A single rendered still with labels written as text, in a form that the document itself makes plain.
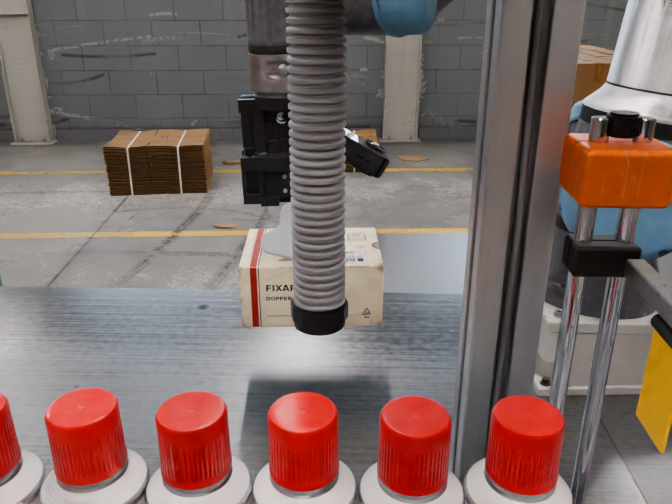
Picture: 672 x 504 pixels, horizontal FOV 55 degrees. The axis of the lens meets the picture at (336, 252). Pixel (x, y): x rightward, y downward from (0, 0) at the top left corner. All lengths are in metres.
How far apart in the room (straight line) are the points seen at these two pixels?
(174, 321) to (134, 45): 5.07
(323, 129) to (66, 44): 5.77
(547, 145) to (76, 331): 0.72
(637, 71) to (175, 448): 0.48
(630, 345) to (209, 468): 0.58
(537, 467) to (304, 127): 0.20
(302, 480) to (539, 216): 0.21
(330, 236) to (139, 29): 5.57
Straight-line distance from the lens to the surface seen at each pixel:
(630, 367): 0.82
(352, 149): 0.71
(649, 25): 0.62
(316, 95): 0.34
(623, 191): 0.35
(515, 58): 0.38
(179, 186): 4.38
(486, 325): 0.43
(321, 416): 0.31
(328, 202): 0.35
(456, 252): 1.16
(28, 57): 6.17
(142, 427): 0.75
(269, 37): 0.68
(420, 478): 0.31
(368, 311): 0.74
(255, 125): 0.71
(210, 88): 5.83
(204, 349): 0.87
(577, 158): 0.35
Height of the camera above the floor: 1.27
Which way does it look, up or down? 22 degrees down
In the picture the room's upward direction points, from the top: straight up
